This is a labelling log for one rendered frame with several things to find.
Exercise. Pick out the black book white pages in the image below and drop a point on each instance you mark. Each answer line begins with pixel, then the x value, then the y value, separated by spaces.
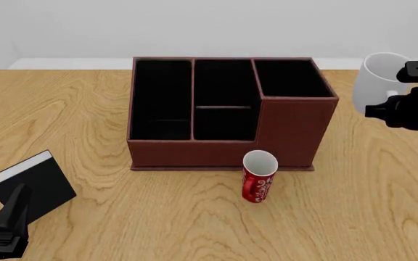
pixel 49 187

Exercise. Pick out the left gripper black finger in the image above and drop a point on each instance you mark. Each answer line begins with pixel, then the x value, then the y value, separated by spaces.
pixel 11 214

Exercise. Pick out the red mug white pattern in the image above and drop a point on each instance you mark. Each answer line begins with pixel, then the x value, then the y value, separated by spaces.
pixel 258 187

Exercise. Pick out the red-brown desk caddy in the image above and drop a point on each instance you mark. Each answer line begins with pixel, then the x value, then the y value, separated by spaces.
pixel 292 122

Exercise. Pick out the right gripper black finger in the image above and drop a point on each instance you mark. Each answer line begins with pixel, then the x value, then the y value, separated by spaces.
pixel 379 111

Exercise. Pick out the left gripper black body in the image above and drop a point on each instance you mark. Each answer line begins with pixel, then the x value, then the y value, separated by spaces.
pixel 2 246

